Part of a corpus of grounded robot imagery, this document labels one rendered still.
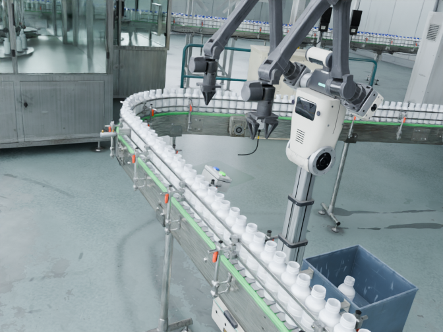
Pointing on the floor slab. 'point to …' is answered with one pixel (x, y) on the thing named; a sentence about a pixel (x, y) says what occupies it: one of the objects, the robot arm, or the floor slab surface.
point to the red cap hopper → (224, 49)
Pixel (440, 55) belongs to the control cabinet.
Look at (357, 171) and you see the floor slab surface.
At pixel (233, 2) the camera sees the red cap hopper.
